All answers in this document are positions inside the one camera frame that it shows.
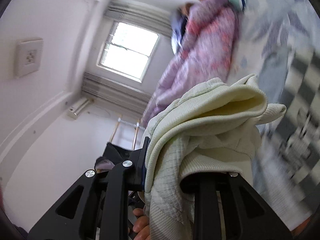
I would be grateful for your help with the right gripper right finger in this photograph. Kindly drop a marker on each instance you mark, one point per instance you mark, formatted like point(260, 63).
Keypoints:
point(227, 207)

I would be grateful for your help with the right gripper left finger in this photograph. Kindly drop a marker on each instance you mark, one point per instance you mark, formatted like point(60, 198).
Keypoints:
point(97, 204)

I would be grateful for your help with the cream white knit sweater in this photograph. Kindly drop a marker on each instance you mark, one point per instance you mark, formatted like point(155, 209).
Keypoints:
point(213, 127)

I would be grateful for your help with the black clothes on rack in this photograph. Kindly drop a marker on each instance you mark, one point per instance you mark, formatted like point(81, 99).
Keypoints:
point(111, 157)

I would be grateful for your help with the bedroom window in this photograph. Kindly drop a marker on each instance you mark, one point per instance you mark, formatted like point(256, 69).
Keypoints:
point(128, 50)

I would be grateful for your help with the person's right hand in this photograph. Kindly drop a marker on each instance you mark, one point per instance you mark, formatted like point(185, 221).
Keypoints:
point(141, 226)

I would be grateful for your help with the white air conditioner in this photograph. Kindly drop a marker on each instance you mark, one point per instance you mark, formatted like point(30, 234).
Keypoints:
point(76, 109)

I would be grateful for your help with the grey striped left curtain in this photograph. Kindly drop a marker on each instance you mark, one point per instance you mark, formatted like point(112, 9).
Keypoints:
point(117, 95)

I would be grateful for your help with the grey striped curtain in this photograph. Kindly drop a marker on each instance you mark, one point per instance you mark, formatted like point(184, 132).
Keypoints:
point(141, 15)
point(117, 95)

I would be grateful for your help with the purple floral quilt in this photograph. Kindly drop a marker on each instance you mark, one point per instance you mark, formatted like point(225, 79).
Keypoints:
point(206, 52)

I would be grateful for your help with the grey blue pillows pile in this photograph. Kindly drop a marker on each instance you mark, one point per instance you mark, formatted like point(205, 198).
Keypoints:
point(178, 22)

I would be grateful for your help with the patterned light bed sheet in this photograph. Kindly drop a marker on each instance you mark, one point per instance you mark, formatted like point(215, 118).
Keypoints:
point(271, 31)

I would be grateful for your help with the grey striped right curtain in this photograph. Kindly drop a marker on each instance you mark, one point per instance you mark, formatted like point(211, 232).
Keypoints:
point(141, 15)

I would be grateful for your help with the wall power socket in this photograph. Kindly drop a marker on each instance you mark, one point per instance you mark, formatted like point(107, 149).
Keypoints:
point(28, 55)

